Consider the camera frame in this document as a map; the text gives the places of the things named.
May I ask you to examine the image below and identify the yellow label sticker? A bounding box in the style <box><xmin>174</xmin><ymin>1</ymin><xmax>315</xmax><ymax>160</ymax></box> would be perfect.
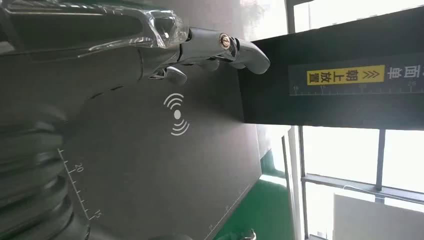
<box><xmin>306</xmin><ymin>64</ymin><xmax>386</xmax><ymax>86</ymax></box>

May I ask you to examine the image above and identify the white panel board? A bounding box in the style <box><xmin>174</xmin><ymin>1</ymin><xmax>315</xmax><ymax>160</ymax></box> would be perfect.
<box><xmin>332</xmin><ymin>193</ymin><xmax>424</xmax><ymax>240</ymax></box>

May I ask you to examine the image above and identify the black weighing device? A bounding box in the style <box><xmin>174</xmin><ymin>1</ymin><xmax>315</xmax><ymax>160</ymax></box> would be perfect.
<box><xmin>57</xmin><ymin>5</ymin><xmax>424</xmax><ymax>240</ymax></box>

